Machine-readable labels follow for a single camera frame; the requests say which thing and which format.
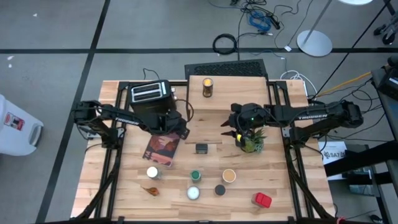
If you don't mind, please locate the red-lid spice jar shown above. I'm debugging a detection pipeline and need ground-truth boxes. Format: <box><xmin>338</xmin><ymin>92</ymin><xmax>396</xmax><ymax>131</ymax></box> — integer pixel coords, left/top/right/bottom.
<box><xmin>251</xmin><ymin>192</ymin><xmax>273</xmax><ymax>209</ymax></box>

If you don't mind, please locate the white plastic bin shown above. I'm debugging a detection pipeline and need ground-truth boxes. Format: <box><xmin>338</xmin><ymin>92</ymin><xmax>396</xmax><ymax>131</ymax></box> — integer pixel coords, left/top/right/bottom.
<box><xmin>0</xmin><ymin>94</ymin><xmax>44</xmax><ymax>156</ymax></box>

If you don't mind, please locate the black cable bundle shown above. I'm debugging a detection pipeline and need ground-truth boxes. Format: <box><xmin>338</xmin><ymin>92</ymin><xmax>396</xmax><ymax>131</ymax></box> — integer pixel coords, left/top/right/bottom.
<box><xmin>207</xmin><ymin>0</ymin><xmax>312</xmax><ymax>52</ymax></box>

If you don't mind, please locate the black toaster cord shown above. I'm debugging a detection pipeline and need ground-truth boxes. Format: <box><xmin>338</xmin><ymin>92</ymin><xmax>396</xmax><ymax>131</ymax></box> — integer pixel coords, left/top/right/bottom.
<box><xmin>142</xmin><ymin>67</ymin><xmax>161</xmax><ymax>81</ymax></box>

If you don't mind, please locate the floral candle tin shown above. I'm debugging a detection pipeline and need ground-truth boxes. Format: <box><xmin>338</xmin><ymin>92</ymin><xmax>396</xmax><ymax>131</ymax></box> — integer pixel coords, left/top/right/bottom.
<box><xmin>186</xmin><ymin>185</ymin><xmax>201</xmax><ymax>201</ymax></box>

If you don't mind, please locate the black caster wheel frame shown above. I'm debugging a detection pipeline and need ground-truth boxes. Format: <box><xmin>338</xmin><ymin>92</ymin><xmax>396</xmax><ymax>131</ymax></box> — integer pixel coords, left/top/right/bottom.
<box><xmin>373</xmin><ymin>18</ymin><xmax>398</xmax><ymax>46</ymax></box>

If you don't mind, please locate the black device box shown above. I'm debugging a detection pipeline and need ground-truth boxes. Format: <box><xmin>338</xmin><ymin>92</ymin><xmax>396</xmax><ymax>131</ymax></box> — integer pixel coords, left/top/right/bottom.
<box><xmin>376</xmin><ymin>67</ymin><xmax>398</xmax><ymax>101</ymax></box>

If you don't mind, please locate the white lamp shade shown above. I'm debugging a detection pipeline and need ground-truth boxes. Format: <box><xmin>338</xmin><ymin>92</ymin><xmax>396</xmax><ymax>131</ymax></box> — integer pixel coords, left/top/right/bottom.
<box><xmin>337</xmin><ymin>0</ymin><xmax>374</xmax><ymax>6</ymax></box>

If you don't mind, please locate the yellow-lid spice jar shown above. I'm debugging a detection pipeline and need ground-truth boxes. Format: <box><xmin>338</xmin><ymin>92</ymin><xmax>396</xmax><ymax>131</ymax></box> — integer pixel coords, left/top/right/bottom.
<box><xmin>201</xmin><ymin>77</ymin><xmax>214</xmax><ymax>98</ymax></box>

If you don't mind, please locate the potted succulent plant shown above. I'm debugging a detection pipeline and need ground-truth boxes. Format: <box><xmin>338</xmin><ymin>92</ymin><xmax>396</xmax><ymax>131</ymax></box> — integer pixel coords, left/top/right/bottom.
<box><xmin>238</xmin><ymin>127</ymin><xmax>267</xmax><ymax>154</ymax></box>

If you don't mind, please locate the white-lid spice jar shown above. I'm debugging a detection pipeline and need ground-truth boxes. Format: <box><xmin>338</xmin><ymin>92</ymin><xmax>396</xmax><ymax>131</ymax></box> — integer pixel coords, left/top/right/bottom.
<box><xmin>146</xmin><ymin>166</ymin><xmax>162</xmax><ymax>180</ymax></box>

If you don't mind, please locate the white paper sign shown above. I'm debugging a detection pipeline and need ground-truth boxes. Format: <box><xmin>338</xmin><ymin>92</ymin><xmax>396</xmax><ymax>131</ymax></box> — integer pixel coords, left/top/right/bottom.
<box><xmin>317</xmin><ymin>141</ymin><xmax>348</xmax><ymax>181</ymax></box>

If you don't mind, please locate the black mesh panel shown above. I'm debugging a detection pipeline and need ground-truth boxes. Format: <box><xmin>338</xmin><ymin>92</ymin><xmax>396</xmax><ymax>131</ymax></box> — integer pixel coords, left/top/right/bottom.
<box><xmin>184</xmin><ymin>58</ymin><xmax>269</xmax><ymax>81</ymax></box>

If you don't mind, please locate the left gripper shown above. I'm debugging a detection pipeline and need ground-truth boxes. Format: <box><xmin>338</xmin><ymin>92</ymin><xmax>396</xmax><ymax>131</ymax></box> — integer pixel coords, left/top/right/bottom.
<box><xmin>154</xmin><ymin>110</ymin><xmax>191</xmax><ymax>140</ymax></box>

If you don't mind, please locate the yellow cable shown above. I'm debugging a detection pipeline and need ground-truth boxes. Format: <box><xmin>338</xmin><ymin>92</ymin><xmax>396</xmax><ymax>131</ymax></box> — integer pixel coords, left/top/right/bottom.
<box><xmin>317</xmin><ymin>72</ymin><xmax>373</xmax><ymax>96</ymax></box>

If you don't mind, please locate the round tan-top tin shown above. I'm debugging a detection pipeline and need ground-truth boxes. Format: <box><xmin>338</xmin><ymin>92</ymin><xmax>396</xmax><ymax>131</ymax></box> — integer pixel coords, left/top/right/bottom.
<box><xmin>221</xmin><ymin>168</ymin><xmax>237</xmax><ymax>184</ymax></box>

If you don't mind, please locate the coiled black cable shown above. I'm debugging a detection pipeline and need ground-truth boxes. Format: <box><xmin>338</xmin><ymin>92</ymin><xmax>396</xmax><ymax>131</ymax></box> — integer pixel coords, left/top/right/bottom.
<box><xmin>212</xmin><ymin>33</ymin><xmax>239</xmax><ymax>56</ymax></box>

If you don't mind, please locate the white cable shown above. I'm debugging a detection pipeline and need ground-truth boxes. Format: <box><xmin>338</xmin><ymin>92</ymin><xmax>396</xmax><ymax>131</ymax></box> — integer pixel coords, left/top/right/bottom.
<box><xmin>279</xmin><ymin>70</ymin><xmax>318</xmax><ymax>94</ymax></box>

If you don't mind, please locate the landscape cover book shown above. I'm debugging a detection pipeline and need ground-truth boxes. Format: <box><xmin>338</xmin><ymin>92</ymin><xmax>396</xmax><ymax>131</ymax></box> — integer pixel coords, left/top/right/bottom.
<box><xmin>142</xmin><ymin>132</ymin><xmax>182</xmax><ymax>168</ymax></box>

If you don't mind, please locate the black table frame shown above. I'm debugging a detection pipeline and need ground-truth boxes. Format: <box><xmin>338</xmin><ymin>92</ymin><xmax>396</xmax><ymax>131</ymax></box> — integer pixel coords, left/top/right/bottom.
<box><xmin>70</xmin><ymin>80</ymin><xmax>336</xmax><ymax>224</ymax></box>

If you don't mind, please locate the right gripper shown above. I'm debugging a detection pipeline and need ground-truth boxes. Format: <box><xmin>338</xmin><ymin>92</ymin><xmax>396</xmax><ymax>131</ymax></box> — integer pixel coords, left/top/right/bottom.
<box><xmin>220</xmin><ymin>102</ymin><xmax>272</xmax><ymax>140</ymax></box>

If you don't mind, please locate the black toaster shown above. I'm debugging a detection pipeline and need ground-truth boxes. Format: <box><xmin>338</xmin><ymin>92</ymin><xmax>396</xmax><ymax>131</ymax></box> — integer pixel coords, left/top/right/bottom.
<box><xmin>127</xmin><ymin>80</ymin><xmax>178</xmax><ymax>119</ymax></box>

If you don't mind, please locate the black metal stand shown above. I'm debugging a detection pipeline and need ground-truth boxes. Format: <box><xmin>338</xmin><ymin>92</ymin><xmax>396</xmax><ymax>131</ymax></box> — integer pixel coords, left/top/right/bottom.
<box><xmin>323</xmin><ymin>141</ymin><xmax>398</xmax><ymax>187</ymax></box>

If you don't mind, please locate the grey lamp stand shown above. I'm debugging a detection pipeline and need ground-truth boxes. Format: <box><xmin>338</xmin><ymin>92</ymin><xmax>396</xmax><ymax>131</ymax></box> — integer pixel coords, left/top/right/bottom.
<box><xmin>296</xmin><ymin>0</ymin><xmax>333</xmax><ymax>58</ymax></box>

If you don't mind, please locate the blue cable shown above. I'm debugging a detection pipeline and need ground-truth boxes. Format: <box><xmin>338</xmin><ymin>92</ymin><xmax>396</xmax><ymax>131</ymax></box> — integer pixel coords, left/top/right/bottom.
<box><xmin>248</xmin><ymin>11</ymin><xmax>273</xmax><ymax>32</ymax></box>

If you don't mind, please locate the green-lid spice jar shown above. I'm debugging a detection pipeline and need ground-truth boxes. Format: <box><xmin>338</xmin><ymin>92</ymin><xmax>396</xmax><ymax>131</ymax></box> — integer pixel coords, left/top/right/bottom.
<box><xmin>190</xmin><ymin>169</ymin><xmax>202</xmax><ymax>184</ymax></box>

